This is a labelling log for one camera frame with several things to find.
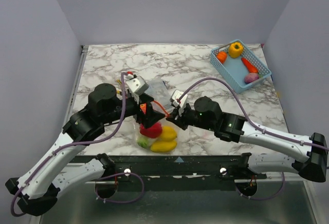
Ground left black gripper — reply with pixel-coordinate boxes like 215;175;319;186
102;92;166;128

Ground red toy bell pepper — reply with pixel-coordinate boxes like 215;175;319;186
139;122;162;139

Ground yellow toy lemon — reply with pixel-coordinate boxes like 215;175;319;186
158;126;177;142

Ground clear zip top bag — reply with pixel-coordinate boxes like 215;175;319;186
134;101;178;153

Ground yellow toy corn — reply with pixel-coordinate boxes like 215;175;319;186
150;140;177;153

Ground blue plastic basket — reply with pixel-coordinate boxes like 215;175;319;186
210;40;271;94

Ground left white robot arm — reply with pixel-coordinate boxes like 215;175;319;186
5;83;165;217

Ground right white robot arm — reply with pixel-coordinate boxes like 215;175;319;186
167;97;327;182

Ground orange toy pumpkin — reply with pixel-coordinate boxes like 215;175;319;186
216;51;227;64

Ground pink toy onion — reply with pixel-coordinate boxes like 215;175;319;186
244;72;260;84

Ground yellow toy bell pepper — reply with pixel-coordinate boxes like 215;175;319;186
228;42;244;59

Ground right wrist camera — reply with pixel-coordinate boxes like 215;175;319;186
170;89;188;115

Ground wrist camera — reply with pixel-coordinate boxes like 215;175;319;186
170;89;188;115
126;71;149;96

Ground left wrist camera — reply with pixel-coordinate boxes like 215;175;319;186
126;71;149;96

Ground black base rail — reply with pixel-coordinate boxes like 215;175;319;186
84;151;268;192

